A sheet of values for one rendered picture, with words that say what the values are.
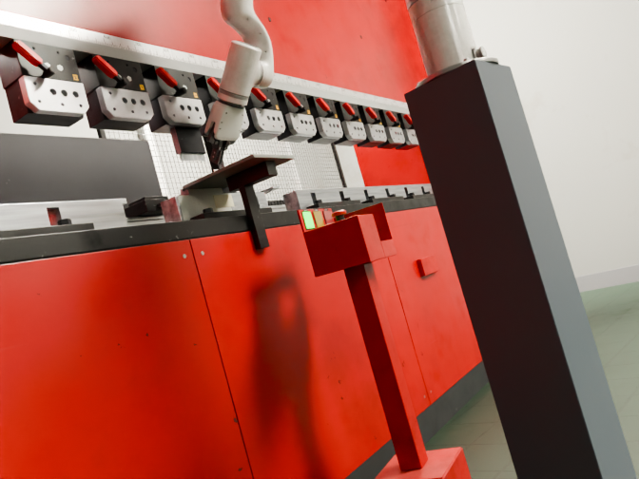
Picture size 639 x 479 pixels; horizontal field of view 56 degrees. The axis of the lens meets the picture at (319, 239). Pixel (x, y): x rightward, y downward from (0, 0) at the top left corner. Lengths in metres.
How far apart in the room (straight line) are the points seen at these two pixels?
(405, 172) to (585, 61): 1.87
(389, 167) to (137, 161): 1.90
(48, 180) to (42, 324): 0.97
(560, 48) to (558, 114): 0.49
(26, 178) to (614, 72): 4.07
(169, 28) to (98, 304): 0.93
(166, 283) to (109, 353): 0.22
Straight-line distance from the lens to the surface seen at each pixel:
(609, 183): 4.98
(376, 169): 3.85
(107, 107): 1.59
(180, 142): 1.76
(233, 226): 1.59
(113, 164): 2.27
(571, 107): 5.06
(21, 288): 1.19
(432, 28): 1.41
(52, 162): 2.13
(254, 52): 1.66
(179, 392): 1.36
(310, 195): 2.14
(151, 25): 1.85
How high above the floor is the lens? 0.65
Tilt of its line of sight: 4 degrees up
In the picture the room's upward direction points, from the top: 16 degrees counter-clockwise
